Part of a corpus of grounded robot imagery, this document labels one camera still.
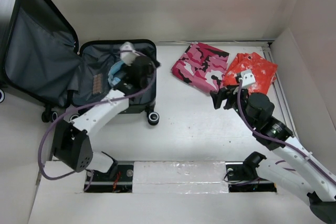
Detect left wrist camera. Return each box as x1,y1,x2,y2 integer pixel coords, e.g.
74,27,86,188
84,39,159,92
120,41,140,66

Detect aluminium rail frame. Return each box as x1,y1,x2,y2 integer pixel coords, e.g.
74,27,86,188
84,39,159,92
155,40,297,135

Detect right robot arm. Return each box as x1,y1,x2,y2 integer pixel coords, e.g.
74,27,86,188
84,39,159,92
210,86,335,223

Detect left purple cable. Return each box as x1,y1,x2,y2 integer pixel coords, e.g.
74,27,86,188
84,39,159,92
38,49,158,192

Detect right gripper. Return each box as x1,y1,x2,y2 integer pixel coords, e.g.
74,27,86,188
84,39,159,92
209,83,256,129

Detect light blue headphones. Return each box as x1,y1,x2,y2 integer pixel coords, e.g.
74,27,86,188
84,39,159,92
108,60,130,90

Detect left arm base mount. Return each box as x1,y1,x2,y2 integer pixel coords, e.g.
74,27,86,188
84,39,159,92
83,152,134,194

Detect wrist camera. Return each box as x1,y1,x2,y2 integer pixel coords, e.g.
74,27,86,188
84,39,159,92
235,69,256,89
120,41,140,66

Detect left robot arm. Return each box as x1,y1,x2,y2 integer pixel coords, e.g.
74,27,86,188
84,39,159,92
52,50,160,180

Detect orange white clothing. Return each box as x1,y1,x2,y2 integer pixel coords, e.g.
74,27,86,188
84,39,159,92
221,52,278,94

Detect black kids suitcase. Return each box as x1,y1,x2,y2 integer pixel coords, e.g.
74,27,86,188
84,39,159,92
1,0,157,123

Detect pink camouflage clothing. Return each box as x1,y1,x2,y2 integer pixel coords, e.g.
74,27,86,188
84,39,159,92
171,42,229,93

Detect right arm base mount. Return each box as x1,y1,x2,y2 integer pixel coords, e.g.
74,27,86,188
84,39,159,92
223,152,277,193

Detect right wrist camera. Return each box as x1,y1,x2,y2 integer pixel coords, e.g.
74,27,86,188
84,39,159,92
235,69,256,89

